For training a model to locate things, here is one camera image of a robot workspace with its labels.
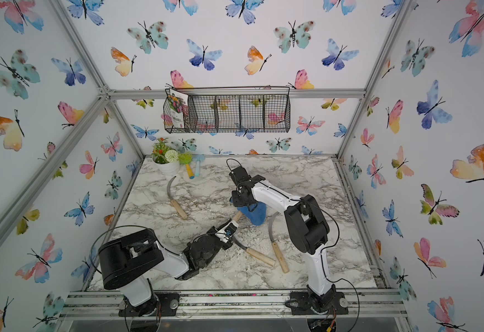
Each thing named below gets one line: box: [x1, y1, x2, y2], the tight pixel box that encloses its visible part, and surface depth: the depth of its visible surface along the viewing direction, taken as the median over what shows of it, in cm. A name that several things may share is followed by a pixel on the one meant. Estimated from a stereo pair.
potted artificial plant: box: [150, 136, 181, 176], surface depth 106 cm
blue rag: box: [230, 197, 267, 227], surface depth 90 cm
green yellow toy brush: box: [178, 152, 195, 180], surface depth 116 cm
